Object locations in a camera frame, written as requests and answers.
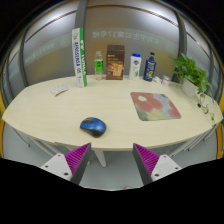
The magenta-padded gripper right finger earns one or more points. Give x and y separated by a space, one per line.
156 165

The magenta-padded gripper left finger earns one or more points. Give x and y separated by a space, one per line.
68 163

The blue and black computer mouse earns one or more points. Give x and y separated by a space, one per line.
94 126

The floral pastel mouse pad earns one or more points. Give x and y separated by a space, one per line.
154 106

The small black table socket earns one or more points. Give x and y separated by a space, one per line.
199 105

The white plastic snack packet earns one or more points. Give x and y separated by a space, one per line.
59 89

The small white red-print cup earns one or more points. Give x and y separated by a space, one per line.
165 80

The crumpled white tissue packet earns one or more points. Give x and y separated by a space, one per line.
156 79

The green potted plant white pot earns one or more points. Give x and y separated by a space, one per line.
191 76

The dark blue shampoo bottle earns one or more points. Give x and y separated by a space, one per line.
150 68

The white blue-capped lotion bottle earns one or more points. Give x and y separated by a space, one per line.
135 67

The white and green shuttlecock tube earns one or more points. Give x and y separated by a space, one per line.
79 62

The clear green-label water bottle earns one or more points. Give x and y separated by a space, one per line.
98 65

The brown cardboard box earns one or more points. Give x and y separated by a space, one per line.
115 62

